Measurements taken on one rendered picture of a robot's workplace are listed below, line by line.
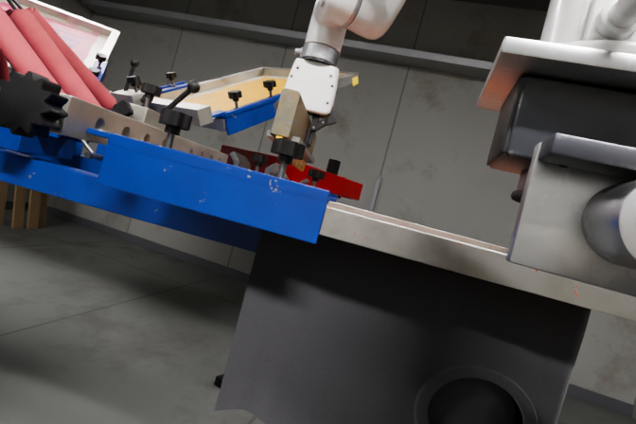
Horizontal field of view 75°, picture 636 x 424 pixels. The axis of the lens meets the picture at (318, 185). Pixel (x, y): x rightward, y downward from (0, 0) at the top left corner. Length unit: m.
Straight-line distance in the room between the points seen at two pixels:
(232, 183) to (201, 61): 4.07
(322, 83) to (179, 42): 4.03
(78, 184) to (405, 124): 3.14
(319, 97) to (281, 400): 0.53
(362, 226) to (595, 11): 0.33
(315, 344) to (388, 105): 3.31
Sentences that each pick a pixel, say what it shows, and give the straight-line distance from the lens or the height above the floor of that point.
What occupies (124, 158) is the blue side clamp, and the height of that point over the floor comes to 0.98.
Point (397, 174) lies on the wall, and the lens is 3.70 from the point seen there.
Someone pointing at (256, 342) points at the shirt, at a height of 0.77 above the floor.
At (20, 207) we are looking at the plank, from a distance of 4.57.
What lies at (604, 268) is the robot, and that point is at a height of 1.01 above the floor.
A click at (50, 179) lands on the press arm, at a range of 0.99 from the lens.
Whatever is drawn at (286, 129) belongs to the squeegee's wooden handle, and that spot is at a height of 1.08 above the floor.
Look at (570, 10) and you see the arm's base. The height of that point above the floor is 1.18.
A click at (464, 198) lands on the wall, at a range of 3.69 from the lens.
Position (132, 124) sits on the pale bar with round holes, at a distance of 0.72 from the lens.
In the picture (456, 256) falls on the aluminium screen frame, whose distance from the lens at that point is 0.55.
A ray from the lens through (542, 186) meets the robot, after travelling 0.26.
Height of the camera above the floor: 1.01
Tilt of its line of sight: 1 degrees up
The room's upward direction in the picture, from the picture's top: 15 degrees clockwise
